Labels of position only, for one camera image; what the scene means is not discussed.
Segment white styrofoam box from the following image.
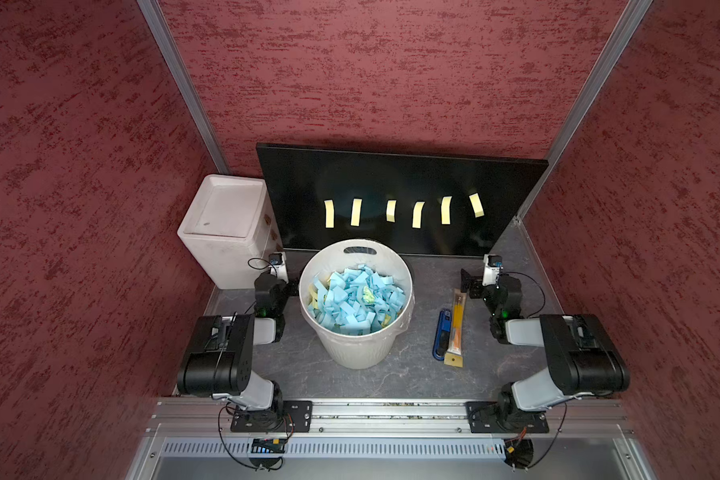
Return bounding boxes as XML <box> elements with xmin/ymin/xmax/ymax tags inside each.
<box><xmin>177</xmin><ymin>175</ymin><xmax>282</xmax><ymax>290</ymax></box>

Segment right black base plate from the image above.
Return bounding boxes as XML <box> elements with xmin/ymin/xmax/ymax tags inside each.
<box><xmin>465</xmin><ymin>401</ymin><xmax>550</xmax><ymax>434</ymax></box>

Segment blue utility knife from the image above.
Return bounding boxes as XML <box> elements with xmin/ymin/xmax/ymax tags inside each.
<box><xmin>432</xmin><ymin>309</ymin><xmax>452</xmax><ymax>362</ymax></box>

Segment orange handled scraper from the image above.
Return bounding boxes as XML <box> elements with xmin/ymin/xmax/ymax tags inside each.
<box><xmin>444</xmin><ymin>289</ymin><xmax>467</xmax><ymax>368</ymax></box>

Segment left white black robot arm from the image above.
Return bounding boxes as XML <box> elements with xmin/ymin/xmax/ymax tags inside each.
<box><xmin>176</xmin><ymin>273</ymin><xmax>289</xmax><ymax>431</ymax></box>

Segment white perforated cable duct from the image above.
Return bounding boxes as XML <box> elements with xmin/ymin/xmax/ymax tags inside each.
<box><xmin>161</xmin><ymin>437</ymin><xmax>506</xmax><ymax>461</ymax></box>

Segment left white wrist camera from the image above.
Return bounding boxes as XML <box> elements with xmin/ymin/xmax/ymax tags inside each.
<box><xmin>268</xmin><ymin>252</ymin><xmax>289</xmax><ymax>282</ymax></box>

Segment blue paper scraps pile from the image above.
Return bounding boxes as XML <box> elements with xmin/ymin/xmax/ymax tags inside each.
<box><xmin>306</xmin><ymin>264</ymin><xmax>412</xmax><ymax>336</ymax></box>

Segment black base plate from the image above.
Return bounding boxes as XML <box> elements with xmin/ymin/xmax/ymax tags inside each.
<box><xmin>465</xmin><ymin>401</ymin><xmax>550</xmax><ymax>434</ymax></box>
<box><xmin>230</xmin><ymin>400</ymin><xmax>314</xmax><ymax>434</ymax></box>

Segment yellow sticky note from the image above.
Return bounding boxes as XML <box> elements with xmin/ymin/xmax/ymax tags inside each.
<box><xmin>469</xmin><ymin>193</ymin><xmax>485</xmax><ymax>218</ymax></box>
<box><xmin>324</xmin><ymin>200</ymin><xmax>335</xmax><ymax>229</ymax></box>
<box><xmin>412</xmin><ymin>201</ymin><xmax>425</xmax><ymax>229</ymax></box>
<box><xmin>385</xmin><ymin>200</ymin><xmax>397</xmax><ymax>223</ymax></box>
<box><xmin>440</xmin><ymin>196</ymin><xmax>452</xmax><ymax>225</ymax></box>
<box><xmin>350</xmin><ymin>198</ymin><xmax>362</xmax><ymax>227</ymax></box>

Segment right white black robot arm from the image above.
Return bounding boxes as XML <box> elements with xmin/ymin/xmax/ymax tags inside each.
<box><xmin>461</xmin><ymin>267</ymin><xmax>631</xmax><ymax>434</ymax></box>

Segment black flat monitor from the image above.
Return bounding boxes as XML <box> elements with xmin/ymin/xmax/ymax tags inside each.
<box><xmin>256</xmin><ymin>143</ymin><xmax>548</xmax><ymax>257</ymax></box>

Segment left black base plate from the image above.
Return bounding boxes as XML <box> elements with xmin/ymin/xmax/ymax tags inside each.
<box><xmin>230</xmin><ymin>400</ymin><xmax>314</xmax><ymax>434</ymax></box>

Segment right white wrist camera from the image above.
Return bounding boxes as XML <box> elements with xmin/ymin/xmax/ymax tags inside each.
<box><xmin>482</xmin><ymin>254</ymin><xmax>503</xmax><ymax>286</ymax></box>

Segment aluminium mounting rail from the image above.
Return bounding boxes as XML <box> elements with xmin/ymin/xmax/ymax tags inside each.
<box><xmin>144</xmin><ymin>397</ymin><xmax>636</xmax><ymax>439</ymax></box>

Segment white plastic waste basket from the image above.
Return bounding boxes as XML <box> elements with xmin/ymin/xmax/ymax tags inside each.
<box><xmin>298</xmin><ymin>239</ymin><xmax>415</xmax><ymax>369</ymax></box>

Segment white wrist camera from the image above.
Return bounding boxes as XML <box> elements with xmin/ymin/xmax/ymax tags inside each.
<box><xmin>482</xmin><ymin>254</ymin><xmax>503</xmax><ymax>286</ymax></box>
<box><xmin>268</xmin><ymin>252</ymin><xmax>289</xmax><ymax>282</ymax></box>

